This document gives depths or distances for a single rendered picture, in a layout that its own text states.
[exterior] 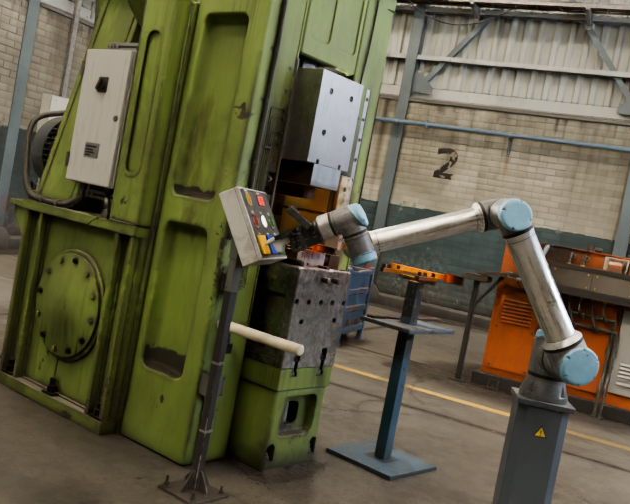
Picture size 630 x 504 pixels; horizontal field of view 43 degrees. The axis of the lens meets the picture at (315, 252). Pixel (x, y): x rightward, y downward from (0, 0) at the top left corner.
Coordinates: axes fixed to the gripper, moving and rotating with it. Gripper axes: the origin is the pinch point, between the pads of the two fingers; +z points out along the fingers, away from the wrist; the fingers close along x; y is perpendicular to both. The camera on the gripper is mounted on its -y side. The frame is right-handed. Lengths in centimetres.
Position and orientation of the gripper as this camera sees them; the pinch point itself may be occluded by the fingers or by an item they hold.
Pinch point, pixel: (267, 241)
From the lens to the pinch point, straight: 290.3
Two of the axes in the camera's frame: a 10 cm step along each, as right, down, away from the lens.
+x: 2.3, -0.1, 9.7
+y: 3.2, 9.5, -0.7
